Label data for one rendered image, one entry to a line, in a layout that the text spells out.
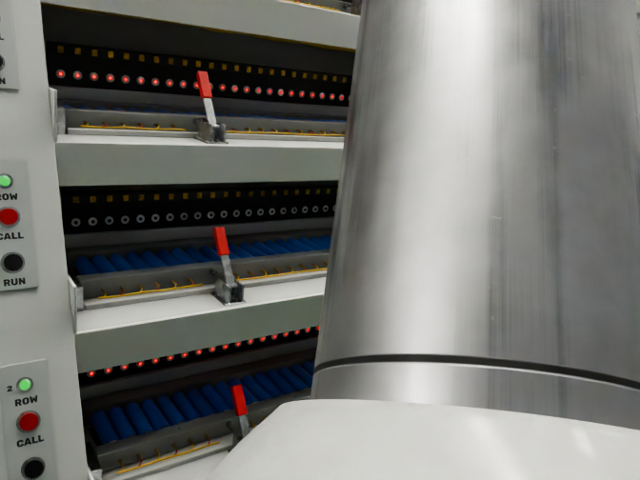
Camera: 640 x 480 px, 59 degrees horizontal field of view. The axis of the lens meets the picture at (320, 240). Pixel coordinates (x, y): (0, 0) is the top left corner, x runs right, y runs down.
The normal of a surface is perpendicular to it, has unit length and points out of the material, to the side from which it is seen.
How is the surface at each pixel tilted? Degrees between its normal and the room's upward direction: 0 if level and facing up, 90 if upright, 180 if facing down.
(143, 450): 112
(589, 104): 75
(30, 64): 90
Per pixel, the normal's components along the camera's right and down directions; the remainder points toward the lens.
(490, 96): -0.22, -0.40
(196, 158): 0.57, 0.29
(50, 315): 0.57, -0.09
